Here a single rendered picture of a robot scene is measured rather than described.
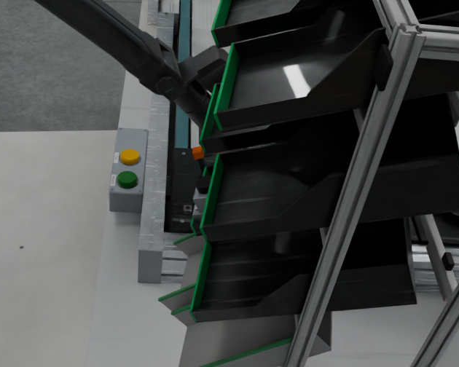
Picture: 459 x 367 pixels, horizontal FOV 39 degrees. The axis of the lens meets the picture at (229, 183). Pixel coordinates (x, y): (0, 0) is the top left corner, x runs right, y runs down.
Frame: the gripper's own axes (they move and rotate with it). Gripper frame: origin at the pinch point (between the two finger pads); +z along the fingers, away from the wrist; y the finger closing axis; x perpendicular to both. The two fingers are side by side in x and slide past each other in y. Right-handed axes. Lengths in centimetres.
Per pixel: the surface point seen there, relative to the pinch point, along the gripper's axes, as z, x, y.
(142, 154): -3.9, 22.3, 10.1
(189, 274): -0.3, 11.8, -25.5
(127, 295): 3.0, 29.6, -20.2
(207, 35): 10, 14, 68
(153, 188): -1.5, 20.6, 0.4
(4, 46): 17, 146, 195
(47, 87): 34, 125, 163
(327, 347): -4, -13, -51
